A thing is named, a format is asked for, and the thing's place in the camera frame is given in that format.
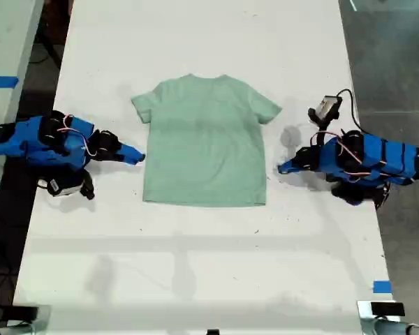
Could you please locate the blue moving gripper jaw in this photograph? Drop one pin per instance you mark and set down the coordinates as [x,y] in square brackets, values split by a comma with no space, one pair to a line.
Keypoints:
[127,160]
[290,170]

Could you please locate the metal table clamp plate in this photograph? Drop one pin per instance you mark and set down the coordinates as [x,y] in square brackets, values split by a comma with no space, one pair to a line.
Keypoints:
[365,315]
[43,319]

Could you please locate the square blue tape piece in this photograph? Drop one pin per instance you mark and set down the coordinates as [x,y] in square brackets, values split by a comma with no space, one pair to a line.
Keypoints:
[382,287]

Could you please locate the pale green T-shirt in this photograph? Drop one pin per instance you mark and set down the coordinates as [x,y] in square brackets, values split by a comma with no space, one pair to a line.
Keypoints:
[206,146]

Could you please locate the white side table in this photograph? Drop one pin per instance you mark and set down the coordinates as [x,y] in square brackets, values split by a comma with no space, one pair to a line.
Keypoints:
[7,42]

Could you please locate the long blue tape strip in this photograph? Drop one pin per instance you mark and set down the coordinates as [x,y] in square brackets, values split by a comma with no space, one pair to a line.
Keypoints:
[1,81]

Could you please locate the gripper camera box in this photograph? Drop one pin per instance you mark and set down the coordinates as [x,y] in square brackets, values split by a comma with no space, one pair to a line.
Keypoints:
[326,106]
[66,185]

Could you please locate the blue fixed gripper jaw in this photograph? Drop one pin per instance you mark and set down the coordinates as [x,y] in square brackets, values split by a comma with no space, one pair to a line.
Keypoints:
[291,163]
[131,150]

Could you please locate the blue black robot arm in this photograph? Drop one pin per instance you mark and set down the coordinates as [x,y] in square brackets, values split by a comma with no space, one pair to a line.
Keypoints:
[377,157]
[31,139]

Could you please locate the tiny black box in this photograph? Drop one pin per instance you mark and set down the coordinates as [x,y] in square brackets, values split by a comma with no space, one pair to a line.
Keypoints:
[213,332]

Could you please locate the small black box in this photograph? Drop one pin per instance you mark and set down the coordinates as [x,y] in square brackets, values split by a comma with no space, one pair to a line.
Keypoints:
[387,309]
[22,311]

